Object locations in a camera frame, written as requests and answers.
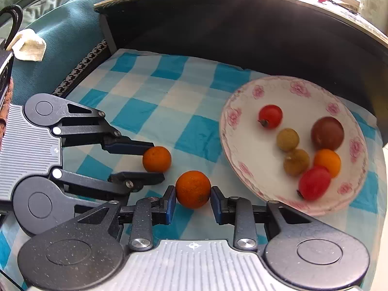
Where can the dark red round fruit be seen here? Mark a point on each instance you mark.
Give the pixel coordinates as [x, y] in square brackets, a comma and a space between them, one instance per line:
[327, 133]

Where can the blue white checked cloth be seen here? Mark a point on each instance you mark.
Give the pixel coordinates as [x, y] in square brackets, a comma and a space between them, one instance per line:
[157, 97]

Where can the yellow-green round fruit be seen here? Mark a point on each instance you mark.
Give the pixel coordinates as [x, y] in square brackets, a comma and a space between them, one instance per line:
[288, 139]
[296, 162]

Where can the dark wooden coffee table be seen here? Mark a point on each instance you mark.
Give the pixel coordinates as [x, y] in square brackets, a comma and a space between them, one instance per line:
[242, 30]

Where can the person's left hand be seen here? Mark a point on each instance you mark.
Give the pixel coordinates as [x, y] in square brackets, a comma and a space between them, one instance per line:
[6, 109]

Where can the orange mandarin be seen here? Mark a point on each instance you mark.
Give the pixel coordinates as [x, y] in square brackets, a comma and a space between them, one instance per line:
[156, 159]
[329, 160]
[193, 189]

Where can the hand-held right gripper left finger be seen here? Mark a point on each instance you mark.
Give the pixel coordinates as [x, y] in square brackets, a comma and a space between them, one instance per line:
[170, 203]

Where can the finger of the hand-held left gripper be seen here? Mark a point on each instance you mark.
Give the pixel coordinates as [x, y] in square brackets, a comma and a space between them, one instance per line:
[136, 177]
[130, 147]

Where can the cream towel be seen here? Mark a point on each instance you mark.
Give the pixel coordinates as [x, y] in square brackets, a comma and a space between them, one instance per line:
[28, 47]

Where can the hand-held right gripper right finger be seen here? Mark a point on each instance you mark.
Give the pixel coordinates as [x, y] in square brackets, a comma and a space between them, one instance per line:
[216, 202]

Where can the white floral plate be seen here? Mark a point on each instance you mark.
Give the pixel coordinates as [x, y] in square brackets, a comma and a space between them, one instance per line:
[251, 145]

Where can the teal blanket houndstooth trim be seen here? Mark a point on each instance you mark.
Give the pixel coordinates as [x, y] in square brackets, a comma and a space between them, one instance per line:
[69, 36]

